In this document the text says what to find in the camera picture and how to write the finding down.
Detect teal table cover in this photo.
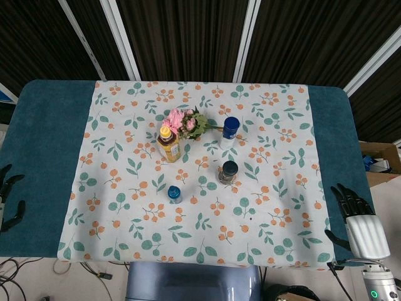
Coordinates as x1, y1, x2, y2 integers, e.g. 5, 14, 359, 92
0, 78, 375, 267

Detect floral print tablecloth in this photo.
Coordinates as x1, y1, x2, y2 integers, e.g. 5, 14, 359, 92
57, 80, 335, 270

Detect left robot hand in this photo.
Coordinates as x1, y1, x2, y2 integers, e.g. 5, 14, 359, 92
0, 164, 26, 233

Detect blue-grey robot torso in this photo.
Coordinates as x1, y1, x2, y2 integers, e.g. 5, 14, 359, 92
125, 261, 263, 301

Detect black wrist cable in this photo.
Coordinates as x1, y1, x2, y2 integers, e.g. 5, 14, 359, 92
326, 258, 357, 301

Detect black-capped spice jar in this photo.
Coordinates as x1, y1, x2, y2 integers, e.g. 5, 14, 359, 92
218, 161, 239, 186

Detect blue spray bottle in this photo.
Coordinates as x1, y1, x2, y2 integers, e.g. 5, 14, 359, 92
167, 185, 184, 204

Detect white frame post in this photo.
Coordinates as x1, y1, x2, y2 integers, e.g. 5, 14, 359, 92
100, 0, 141, 82
58, 0, 107, 81
342, 29, 401, 97
233, 0, 261, 84

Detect white bottle blue cap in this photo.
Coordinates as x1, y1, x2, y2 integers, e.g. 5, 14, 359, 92
219, 116, 241, 151

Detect black round object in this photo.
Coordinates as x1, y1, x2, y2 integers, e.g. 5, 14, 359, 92
266, 283, 318, 301

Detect cardboard box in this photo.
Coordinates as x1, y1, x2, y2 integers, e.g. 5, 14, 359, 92
358, 140, 401, 189

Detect blue and white sign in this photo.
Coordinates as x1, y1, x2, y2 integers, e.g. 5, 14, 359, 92
0, 82, 19, 104

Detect black floor cable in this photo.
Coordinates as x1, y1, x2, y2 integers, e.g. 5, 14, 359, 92
0, 256, 126, 301

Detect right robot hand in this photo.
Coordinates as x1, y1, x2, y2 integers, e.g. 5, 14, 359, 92
325, 183, 391, 261

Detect pink flower bouquet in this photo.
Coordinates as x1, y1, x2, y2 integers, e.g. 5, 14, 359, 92
162, 106, 225, 141

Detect tea bottle yellow cap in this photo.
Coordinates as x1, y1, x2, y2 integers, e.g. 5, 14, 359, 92
156, 125, 182, 164

